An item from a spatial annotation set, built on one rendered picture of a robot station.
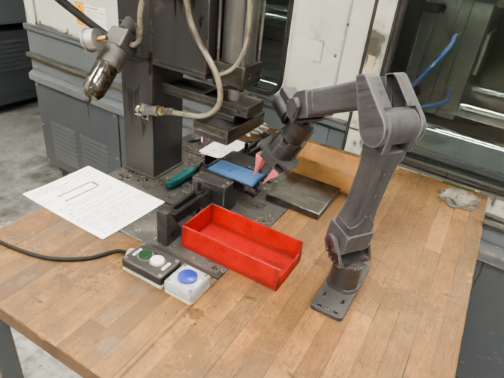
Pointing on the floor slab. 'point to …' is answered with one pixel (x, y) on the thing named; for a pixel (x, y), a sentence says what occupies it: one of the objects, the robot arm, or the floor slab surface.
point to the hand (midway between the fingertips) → (261, 175)
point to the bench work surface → (250, 300)
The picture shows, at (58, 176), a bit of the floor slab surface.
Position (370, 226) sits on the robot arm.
